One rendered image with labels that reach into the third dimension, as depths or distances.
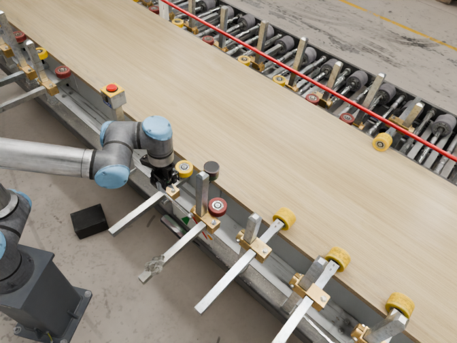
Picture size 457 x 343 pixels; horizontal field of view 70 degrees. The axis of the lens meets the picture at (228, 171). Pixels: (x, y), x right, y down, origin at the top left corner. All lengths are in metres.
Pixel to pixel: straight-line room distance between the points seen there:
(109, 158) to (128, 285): 1.35
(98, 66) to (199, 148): 0.87
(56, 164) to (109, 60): 1.26
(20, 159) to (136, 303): 1.36
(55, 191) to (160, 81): 1.22
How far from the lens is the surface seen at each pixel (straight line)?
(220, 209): 1.38
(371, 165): 1.76
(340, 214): 1.50
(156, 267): 1.31
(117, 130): 1.08
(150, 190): 1.69
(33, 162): 1.04
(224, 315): 2.15
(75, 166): 1.01
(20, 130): 3.29
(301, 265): 1.57
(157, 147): 1.08
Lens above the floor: 2.07
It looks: 51 degrees down
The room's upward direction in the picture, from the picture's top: 8 degrees clockwise
